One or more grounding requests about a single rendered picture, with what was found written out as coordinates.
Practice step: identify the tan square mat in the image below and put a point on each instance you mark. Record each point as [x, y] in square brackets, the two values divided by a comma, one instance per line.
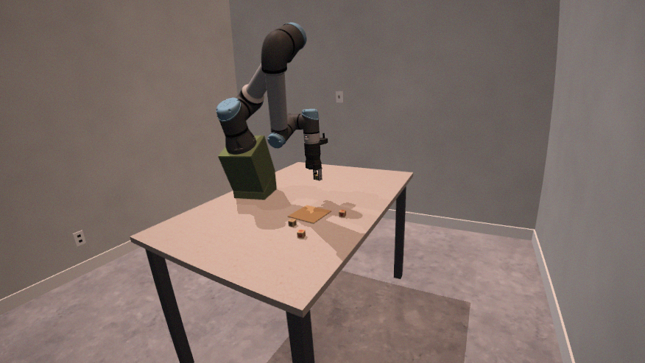
[309, 214]

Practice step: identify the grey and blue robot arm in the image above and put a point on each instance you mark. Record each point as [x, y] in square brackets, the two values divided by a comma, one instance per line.
[279, 48]

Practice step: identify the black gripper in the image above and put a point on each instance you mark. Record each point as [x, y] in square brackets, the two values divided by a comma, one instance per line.
[312, 153]

